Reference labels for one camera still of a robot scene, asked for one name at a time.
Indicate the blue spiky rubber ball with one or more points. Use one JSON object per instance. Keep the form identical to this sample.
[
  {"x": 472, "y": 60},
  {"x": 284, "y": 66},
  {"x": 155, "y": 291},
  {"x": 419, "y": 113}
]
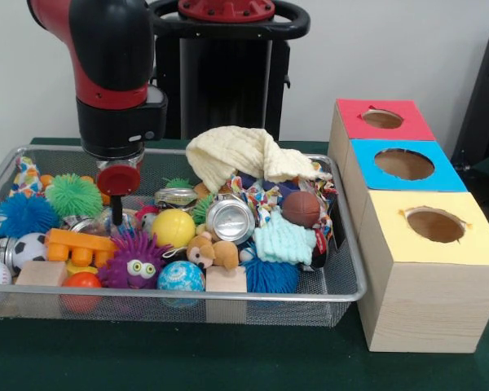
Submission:
[{"x": 24, "y": 212}]

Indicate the blue white patterned ball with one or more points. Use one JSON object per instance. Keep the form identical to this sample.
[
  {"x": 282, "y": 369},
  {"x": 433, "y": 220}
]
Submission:
[{"x": 181, "y": 277}]

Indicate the green spiky ball with eyes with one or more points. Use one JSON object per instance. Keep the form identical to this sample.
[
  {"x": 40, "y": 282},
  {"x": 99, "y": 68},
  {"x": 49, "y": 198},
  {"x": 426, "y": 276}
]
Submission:
[{"x": 74, "y": 195}]

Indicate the black upright panel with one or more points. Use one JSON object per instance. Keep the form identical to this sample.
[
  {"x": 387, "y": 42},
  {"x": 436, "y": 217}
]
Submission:
[{"x": 485, "y": 102}]

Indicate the cream knitted cloth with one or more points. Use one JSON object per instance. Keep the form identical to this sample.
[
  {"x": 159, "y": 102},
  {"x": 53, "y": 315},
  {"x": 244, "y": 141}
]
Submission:
[{"x": 236, "y": 150}]

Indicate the purple spiky ball with eyes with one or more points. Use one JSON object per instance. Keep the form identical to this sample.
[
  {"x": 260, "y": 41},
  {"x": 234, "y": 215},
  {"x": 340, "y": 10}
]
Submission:
[{"x": 124, "y": 256}]

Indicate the dark green table cloth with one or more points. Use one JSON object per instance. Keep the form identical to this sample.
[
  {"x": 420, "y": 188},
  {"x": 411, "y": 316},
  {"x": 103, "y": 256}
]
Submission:
[{"x": 187, "y": 358}]

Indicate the orange toy building brick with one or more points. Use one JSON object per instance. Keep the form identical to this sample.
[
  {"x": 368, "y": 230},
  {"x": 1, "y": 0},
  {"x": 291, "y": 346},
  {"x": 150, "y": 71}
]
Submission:
[{"x": 79, "y": 242}]

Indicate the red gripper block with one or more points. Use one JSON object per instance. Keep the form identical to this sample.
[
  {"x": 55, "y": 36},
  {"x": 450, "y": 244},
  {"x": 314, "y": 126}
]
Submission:
[{"x": 119, "y": 180}]

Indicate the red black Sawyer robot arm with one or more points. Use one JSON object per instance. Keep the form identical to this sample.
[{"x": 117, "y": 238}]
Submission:
[{"x": 106, "y": 61}]

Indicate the shallow silver mesh bin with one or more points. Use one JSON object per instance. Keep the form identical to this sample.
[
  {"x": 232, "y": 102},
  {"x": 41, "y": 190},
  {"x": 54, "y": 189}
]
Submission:
[{"x": 269, "y": 313}]

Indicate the wooden box with three holes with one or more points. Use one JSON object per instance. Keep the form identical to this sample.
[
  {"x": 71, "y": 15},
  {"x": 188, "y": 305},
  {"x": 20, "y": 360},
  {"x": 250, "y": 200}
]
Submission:
[{"x": 424, "y": 305}]

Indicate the crushed clear plastic bottle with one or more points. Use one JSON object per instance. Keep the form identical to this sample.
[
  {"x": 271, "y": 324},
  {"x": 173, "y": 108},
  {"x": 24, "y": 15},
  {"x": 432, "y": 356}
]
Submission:
[{"x": 93, "y": 226}]

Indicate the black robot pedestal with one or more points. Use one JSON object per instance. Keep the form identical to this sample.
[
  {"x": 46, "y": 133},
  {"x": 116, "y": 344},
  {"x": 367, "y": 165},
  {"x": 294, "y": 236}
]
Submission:
[{"x": 228, "y": 81}]

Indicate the red orange ball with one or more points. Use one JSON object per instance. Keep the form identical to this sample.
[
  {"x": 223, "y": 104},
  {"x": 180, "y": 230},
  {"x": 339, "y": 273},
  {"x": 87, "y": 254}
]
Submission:
[{"x": 82, "y": 282}]

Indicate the smooth yellow ball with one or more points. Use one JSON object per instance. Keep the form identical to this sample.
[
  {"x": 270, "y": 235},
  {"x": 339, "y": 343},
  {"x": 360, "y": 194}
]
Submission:
[{"x": 173, "y": 228}]

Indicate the brown toy football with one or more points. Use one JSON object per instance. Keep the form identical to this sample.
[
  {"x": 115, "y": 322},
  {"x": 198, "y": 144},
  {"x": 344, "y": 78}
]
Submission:
[{"x": 300, "y": 208}]

